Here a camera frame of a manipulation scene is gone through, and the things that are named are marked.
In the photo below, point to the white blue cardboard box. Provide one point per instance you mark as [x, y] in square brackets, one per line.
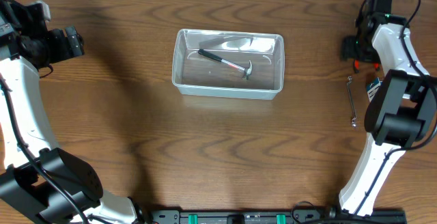
[373, 87]

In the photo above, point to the red handled pliers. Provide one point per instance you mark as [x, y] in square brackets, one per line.
[356, 66]

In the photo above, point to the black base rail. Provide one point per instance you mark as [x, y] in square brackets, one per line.
[297, 215]

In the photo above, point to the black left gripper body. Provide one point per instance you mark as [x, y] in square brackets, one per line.
[50, 50]

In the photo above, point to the clear plastic container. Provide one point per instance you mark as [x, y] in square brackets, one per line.
[197, 75]

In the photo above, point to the silver offset wrench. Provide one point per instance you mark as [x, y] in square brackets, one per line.
[353, 110]

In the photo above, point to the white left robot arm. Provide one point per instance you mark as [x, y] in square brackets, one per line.
[41, 180]

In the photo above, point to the small claw hammer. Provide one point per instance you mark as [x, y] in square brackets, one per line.
[247, 72]

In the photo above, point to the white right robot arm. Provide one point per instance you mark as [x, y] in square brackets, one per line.
[402, 105]

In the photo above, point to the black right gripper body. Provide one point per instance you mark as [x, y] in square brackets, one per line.
[360, 49]

